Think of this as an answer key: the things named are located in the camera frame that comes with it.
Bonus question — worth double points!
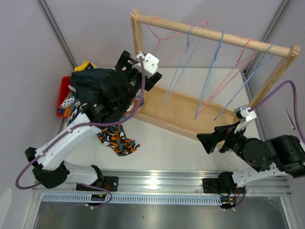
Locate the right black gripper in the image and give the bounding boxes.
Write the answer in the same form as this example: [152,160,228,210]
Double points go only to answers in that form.
[195,120,248,159]

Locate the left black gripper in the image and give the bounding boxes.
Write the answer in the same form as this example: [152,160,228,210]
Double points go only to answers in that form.
[116,51,161,111]

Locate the dark navy shorts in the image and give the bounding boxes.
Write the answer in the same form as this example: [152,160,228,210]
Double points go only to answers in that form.
[70,68,125,105]

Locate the yellow shorts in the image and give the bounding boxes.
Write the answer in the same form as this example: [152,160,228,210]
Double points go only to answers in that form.
[74,61,97,72]

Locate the blue hanger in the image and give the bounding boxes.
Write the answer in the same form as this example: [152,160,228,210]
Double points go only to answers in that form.
[214,43,274,121]
[194,31,225,119]
[162,23,202,104]

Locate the black orange camouflage shorts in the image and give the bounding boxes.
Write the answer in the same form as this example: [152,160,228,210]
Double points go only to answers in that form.
[97,124,140,156]

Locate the teal cartoon print shorts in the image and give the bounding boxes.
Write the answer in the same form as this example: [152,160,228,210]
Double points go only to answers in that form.
[57,92,140,126]

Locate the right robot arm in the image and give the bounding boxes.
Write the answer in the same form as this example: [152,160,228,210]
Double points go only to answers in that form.
[196,122,305,196]

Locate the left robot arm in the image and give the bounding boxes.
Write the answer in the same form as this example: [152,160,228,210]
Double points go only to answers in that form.
[25,51,162,191]

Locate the wooden clothes rack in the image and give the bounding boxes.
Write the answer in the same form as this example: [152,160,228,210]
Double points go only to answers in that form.
[131,9,301,139]

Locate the red plastic bin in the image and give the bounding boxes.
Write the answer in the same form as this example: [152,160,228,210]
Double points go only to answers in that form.
[56,76,71,118]

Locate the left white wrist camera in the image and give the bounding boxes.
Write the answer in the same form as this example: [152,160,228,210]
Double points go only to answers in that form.
[132,52,160,78]

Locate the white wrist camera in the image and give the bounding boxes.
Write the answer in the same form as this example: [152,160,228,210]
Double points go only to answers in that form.
[132,52,160,78]
[234,105,257,134]

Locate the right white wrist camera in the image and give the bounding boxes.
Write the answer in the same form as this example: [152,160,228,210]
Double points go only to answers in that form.
[234,105,257,134]

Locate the aluminium mounting rail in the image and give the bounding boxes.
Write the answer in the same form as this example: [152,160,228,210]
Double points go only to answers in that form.
[32,170,291,206]

